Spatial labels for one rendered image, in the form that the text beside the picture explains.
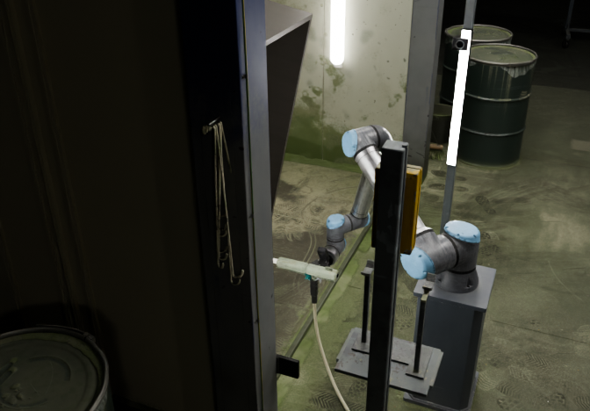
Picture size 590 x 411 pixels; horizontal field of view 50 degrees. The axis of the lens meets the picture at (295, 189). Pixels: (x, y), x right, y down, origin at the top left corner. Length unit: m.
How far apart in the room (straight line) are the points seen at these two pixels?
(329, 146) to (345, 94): 0.47
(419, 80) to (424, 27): 0.38
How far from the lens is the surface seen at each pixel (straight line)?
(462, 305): 2.77
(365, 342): 2.28
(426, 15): 4.61
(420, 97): 4.77
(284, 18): 2.94
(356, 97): 4.90
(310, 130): 5.15
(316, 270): 3.02
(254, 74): 1.90
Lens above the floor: 2.31
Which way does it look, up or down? 28 degrees down
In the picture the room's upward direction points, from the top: 1 degrees counter-clockwise
